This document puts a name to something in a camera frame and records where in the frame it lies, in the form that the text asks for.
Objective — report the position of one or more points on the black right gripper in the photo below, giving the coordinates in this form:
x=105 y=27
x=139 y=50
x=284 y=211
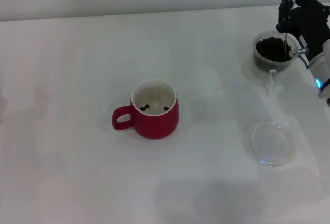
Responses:
x=313 y=25

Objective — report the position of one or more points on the red ceramic mug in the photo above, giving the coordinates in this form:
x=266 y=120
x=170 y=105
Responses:
x=157 y=126

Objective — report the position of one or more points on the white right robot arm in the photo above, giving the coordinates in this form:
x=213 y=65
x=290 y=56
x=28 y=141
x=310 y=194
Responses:
x=322 y=71

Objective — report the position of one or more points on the coffee beans pile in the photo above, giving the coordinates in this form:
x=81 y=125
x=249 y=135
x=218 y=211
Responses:
x=270 y=49

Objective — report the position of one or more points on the small clear glass saucer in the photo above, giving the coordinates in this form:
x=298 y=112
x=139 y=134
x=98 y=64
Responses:
x=270 y=144

